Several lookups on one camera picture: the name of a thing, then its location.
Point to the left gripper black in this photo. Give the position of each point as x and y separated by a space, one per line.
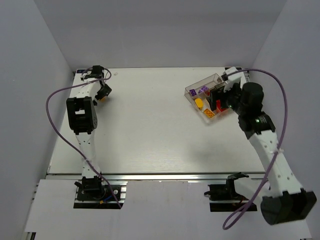
105 90

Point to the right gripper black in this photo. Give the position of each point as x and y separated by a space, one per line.
216 97

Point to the purple rounded lego brick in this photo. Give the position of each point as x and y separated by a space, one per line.
203 89

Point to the orange lego block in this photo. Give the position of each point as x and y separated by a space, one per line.
199 103

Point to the red curved lego brick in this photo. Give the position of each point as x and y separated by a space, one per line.
219 107

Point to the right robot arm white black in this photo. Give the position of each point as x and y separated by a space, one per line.
280 196

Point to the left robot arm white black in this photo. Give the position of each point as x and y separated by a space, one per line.
83 120

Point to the dark smoky plastic container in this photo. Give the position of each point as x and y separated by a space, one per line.
220 86

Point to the clear grey long container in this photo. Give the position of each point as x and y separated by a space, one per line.
209 81

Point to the amber plastic container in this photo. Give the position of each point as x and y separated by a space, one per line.
207 105

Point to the clear plastic container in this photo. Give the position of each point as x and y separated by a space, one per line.
200 113

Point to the left logo sticker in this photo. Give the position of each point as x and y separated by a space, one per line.
81 71

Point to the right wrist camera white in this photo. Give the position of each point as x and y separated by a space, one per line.
231 77

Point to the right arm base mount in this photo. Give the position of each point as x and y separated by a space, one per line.
223 197

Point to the aluminium table rail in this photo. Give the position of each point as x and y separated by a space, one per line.
158 177

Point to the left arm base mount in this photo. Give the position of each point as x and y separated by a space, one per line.
94 193

